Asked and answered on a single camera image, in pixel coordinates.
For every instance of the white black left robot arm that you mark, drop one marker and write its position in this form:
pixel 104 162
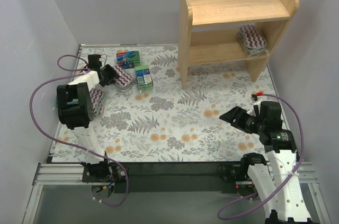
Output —
pixel 76 111

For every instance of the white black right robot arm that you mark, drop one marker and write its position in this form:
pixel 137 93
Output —
pixel 274 174

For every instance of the wooden two-tier shelf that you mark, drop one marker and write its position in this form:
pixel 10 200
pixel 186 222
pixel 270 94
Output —
pixel 200 43

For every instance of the aluminium frame rail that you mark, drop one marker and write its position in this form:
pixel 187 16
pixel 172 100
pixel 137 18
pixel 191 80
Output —
pixel 58 174

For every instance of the purple wavy sponge pack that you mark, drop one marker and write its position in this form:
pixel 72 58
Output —
pixel 97 98
pixel 251 40
pixel 123 80

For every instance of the floral patterned table mat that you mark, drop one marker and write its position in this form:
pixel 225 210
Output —
pixel 168 123

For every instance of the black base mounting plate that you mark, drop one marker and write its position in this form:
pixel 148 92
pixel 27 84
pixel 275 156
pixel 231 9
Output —
pixel 224 177

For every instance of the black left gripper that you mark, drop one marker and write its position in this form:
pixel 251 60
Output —
pixel 107 74

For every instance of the green blue sponge pack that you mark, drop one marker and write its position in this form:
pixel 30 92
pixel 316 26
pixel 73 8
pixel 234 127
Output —
pixel 144 78
pixel 128 59
pixel 56 104

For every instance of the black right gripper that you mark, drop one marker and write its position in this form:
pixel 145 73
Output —
pixel 239 118

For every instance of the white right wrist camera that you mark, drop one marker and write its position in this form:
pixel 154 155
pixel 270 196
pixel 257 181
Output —
pixel 255 102

